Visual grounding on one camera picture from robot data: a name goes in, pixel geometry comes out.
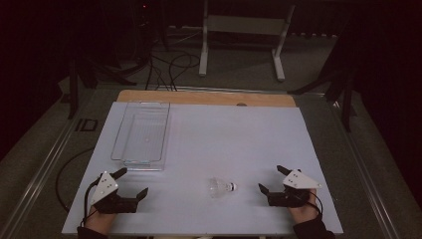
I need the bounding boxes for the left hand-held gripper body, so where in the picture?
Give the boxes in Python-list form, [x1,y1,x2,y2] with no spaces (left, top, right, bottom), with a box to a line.
[90,171,138,214]

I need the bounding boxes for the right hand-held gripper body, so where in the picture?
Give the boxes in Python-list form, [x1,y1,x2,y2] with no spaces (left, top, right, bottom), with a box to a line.
[268,168,322,208]

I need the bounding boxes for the clear plastic bin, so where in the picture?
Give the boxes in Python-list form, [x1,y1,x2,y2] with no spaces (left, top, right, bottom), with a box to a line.
[109,101,171,172]

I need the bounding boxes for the small clear plastic bottle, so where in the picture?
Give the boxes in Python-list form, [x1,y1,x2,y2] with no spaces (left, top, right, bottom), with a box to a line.
[208,176,239,199]

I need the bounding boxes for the person's right hand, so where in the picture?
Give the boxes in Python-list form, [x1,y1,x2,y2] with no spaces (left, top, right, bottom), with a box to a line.
[288,189,321,225]

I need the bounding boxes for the person's left hand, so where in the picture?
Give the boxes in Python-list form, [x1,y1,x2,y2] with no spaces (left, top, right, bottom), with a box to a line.
[84,207,117,233]

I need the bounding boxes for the white board sheet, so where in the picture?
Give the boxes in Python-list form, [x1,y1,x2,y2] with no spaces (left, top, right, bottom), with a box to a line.
[61,101,344,236]

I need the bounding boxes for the black stand legs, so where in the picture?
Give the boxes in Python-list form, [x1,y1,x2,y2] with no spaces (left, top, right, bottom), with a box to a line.
[288,33,358,133]
[68,56,137,120]

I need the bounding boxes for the wooden table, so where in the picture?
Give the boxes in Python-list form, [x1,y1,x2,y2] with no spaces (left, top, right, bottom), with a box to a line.
[116,89,297,108]

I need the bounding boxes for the left hand-held gripper cable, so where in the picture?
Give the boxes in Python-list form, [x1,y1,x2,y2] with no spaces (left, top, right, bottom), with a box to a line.
[82,178,103,227]

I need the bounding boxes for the hand-held gripper cable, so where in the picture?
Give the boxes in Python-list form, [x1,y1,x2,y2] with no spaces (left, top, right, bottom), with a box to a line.
[308,190,323,216]
[82,178,103,227]

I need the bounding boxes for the right hand-held gripper cable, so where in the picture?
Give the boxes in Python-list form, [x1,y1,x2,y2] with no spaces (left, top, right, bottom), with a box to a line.
[308,190,323,216]

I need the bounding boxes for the black looped floor cable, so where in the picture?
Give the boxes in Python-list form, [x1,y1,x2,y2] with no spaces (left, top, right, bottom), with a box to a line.
[55,147,96,213]

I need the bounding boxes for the metal floor rail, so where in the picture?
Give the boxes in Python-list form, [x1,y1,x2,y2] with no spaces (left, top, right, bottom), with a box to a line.
[326,96,404,239]
[0,99,98,239]

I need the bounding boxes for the black floor cables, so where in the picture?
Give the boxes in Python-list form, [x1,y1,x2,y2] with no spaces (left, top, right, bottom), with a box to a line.
[144,53,201,92]

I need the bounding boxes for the white metal stand frame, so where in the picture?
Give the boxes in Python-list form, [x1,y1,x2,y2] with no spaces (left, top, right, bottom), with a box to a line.
[198,0,297,83]

